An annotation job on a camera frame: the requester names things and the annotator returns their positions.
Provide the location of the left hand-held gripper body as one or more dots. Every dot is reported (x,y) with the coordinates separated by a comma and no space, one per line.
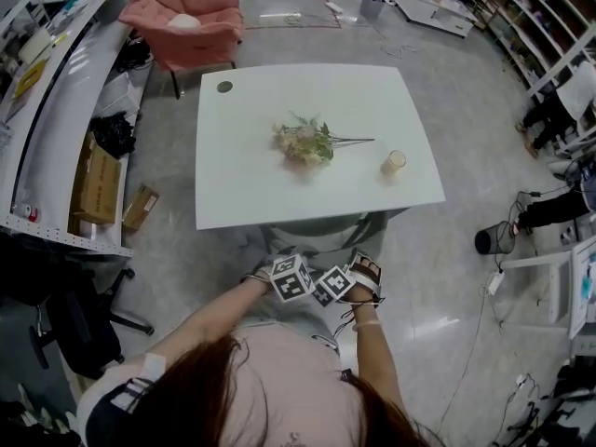
(291,280)

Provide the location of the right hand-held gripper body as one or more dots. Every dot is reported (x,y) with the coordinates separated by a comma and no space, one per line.
(333,284)

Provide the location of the grey office chair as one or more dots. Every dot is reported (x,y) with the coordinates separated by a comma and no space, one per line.
(316,235)

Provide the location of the person's left forearm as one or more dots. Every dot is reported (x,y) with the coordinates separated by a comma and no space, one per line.
(219,315)

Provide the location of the person's right forearm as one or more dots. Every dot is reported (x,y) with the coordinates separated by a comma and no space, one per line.
(377,366)

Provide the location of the white desk table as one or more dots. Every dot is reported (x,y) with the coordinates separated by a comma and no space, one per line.
(242,180)

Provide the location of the black office chair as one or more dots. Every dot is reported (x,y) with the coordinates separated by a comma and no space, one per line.
(84,333)

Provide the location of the person's right hand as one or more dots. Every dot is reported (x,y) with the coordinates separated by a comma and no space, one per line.
(371,266)

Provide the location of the person's grey trousers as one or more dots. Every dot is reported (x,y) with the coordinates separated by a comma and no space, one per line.
(288,315)

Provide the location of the pink wrist band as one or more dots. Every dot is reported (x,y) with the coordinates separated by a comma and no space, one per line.
(368,325)

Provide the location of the person's pink top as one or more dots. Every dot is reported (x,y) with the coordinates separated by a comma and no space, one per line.
(298,389)

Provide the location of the cream glass candle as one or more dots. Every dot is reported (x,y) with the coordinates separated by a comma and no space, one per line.
(393,163)

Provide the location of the flower bouquet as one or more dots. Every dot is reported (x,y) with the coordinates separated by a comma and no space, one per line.
(307,144)

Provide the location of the white power strip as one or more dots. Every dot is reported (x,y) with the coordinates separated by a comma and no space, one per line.
(493,283)
(334,7)

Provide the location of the small cardboard box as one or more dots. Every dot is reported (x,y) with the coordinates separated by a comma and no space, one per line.
(139,207)

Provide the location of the black mesh waste bin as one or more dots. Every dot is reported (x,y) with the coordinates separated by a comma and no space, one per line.
(498,240)

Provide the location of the large cardboard box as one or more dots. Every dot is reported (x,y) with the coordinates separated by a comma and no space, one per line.
(100,184)

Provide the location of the black white-striped garment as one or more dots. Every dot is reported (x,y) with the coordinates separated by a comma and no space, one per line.
(107,412)

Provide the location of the black plastic bag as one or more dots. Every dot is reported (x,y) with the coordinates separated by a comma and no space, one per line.
(114,135)

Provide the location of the small white side table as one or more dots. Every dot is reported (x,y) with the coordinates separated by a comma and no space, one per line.
(576,305)

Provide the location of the white plastic basket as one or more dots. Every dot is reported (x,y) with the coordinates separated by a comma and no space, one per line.
(118,96)

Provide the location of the pink armchair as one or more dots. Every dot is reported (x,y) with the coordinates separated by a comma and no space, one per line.
(195,40)

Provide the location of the red can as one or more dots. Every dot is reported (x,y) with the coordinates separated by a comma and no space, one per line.
(32,213)

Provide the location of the white metal shelving rack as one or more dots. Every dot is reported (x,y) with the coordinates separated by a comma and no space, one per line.
(60,133)

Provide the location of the white round cushion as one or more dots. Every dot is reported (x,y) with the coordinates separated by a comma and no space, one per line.
(184,21)

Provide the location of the grey waste bin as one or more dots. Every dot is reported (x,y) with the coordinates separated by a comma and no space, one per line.
(371,7)

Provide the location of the white low cabinet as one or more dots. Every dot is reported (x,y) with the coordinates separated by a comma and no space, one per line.
(433,9)

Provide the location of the white open shelf unit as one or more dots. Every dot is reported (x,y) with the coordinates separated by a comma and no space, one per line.
(554,70)

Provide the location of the yellow box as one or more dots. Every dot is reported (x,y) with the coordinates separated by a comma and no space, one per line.
(30,78)

